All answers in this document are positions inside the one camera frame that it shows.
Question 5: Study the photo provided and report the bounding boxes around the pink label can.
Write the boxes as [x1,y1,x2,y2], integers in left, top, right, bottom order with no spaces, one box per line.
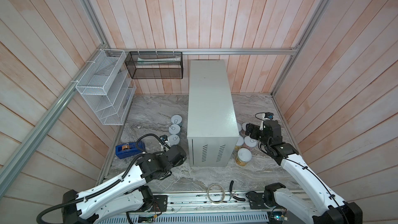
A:
[243,136,258,151]

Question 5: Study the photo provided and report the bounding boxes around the tall yellow peach can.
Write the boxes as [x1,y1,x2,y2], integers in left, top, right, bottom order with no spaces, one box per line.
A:
[235,148,252,167]

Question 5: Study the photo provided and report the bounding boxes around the yellow label can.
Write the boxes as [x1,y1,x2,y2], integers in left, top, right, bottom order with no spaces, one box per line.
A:
[234,136,245,151]

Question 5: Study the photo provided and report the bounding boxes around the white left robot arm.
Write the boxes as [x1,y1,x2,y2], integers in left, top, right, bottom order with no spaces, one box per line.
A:
[36,145,187,224]

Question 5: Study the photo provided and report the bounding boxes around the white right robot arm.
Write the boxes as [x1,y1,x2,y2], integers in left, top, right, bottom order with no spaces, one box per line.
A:
[245,117,363,224]

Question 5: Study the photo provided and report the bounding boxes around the left floor can near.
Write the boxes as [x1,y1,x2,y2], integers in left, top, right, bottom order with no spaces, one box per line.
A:
[167,134,180,146]

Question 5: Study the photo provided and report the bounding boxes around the floor can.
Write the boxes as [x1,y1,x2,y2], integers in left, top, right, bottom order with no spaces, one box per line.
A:
[167,134,180,146]
[169,124,181,135]
[171,115,182,127]

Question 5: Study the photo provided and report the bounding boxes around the left floor can middle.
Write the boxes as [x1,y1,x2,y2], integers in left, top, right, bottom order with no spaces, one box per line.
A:
[169,124,181,135]

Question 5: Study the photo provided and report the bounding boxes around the white lid can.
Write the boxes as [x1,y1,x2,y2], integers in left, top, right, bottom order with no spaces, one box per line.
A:
[242,122,248,132]

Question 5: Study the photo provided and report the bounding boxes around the left floor can far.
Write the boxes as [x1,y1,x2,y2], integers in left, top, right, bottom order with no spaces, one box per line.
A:
[171,115,182,127]

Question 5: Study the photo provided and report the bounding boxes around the grey metal cabinet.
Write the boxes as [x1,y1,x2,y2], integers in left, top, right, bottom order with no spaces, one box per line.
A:
[187,60,240,167]

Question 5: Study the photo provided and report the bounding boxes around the blue tape dispenser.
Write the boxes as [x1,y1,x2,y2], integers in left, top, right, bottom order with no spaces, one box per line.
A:
[115,141,146,159]

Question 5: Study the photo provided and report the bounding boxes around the clear tape roll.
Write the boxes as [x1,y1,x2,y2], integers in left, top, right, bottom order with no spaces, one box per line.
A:
[206,183,226,204]

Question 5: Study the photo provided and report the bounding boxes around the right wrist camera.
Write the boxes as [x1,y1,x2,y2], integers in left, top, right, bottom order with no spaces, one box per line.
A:
[262,112,274,121]

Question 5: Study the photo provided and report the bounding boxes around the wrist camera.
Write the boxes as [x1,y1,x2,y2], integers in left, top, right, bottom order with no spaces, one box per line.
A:
[160,135,168,144]
[262,112,274,121]

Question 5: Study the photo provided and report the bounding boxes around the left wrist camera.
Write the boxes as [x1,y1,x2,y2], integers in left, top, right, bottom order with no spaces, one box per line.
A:
[160,135,168,144]

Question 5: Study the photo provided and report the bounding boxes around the black handled pliers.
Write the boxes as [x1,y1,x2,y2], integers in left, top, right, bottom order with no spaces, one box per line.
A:
[229,180,246,202]

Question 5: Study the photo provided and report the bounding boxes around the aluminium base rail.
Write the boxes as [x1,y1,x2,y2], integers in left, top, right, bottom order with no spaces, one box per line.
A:
[102,189,312,224]

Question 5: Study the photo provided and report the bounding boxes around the white wire mesh rack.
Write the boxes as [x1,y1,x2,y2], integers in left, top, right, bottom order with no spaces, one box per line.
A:
[76,49,136,125]

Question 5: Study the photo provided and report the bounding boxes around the black mesh wall basket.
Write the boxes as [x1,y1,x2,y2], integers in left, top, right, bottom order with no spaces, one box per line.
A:
[124,51,184,79]

